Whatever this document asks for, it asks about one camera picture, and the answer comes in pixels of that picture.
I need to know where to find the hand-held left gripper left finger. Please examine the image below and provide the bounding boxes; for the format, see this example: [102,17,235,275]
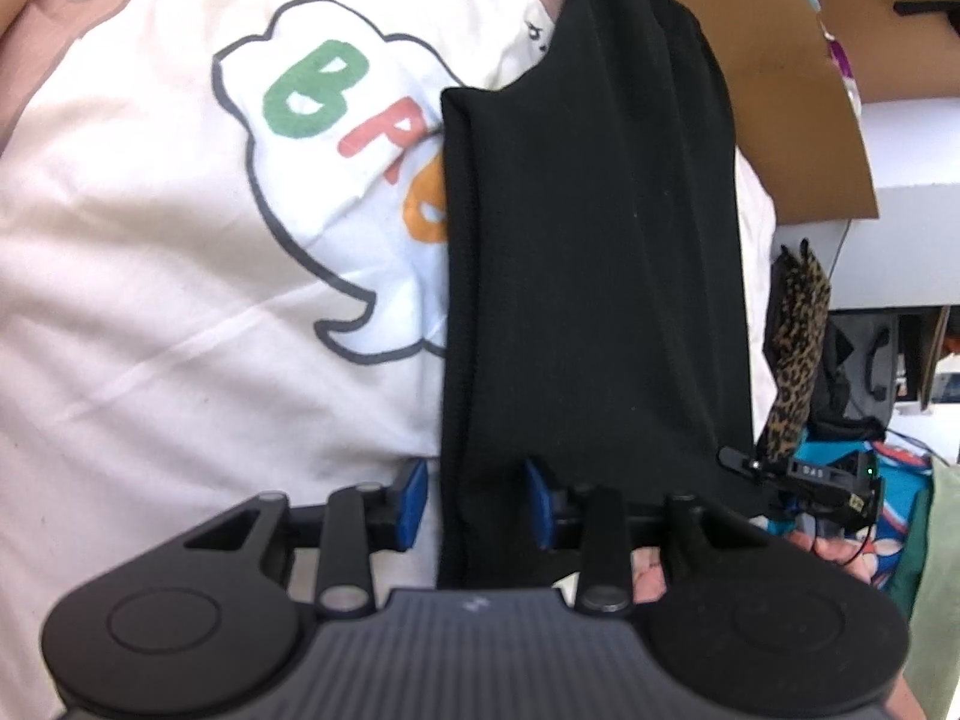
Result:
[182,457,431,614]

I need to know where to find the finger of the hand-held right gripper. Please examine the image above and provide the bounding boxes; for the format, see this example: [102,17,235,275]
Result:
[718,445,790,488]

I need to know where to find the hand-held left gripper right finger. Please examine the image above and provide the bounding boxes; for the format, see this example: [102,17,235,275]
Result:
[523,457,741,614]

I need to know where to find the black shorts with bear print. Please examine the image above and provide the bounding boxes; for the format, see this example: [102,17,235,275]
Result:
[435,0,758,593]

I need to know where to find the person's right hand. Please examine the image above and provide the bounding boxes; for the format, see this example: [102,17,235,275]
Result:
[791,530,876,565]

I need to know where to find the teal printed cloth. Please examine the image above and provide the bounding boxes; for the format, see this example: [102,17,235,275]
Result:
[795,424,935,586]

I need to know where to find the leopard print garment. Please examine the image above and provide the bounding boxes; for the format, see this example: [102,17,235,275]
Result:
[761,240,832,462]

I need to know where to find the grey storage bag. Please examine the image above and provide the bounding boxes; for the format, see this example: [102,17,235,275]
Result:
[829,311,901,421]

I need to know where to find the cream bear printed blanket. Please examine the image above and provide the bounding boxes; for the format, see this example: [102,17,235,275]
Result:
[0,0,777,720]

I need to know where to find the flat cardboard sheet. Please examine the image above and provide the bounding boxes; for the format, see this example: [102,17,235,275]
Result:
[637,0,878,226]

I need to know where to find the tall cardboard box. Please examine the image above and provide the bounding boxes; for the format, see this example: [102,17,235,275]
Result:
[814,0,960,102]

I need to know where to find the white cable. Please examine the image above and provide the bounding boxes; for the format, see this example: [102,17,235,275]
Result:
[831,216,854,302]

